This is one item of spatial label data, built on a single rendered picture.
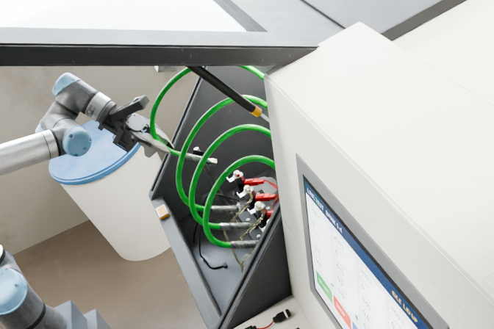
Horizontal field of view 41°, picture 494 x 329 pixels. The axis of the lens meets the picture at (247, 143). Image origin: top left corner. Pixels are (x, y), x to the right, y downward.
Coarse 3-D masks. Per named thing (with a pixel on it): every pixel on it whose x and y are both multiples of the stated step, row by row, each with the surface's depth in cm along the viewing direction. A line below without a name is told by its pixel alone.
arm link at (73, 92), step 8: (64, 80) 182; (72, 80) 182; (80, 80) 184; (56, 88) 182; (64, 88) 181; (72, 88) 181; (80, 88) 182; (88, 88) 183; (56, 96) 184; (64, 96) 182; (72, 96) 181; (80, 96) 181; (88, 96) 182; (64, 104) 181; (72, 104) 182; (80, 104) 182
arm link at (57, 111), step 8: (56, 104) 182; (48, 112) 182; (56, 112) 181; (64, 112) 181; (72, 112) 182; (40, 120) 183; (48, 120) 180; (56, 120) 177; (40, 128) 181; (48, 128) 179
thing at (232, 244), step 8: (240, 160) 149; (248, 160) 149; (256, 160) 150; (264, 160) 150; (272, 160) 152; (232, 168) 148; (224, 176) 149; (216, 184) 149; (216, 192) 150; (208, 200) 150; (208, 208) 151; (208, 216) 152; (208, 224) 153; (208, 232) 154; (216, 240) 157; (256, 240) 162; (232, 248) 159
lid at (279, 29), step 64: (0, 0) 132; (64, 0) 138; (128, 0) 144; (192, 0) 152; (256, 0) 153; (0, 64) 107; (64, 64) 111; (128, 64) 115; (192, 64) 119; (256, 64) 124
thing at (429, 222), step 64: (320, 64) 123; (384, 64) 115; (320, 128) 108; (384, 128) 102; (448, 128) 97; (384, 192) 91; (448, 192) 87; (448, 256) 79; (320, 320) 141; (448, 320) 84
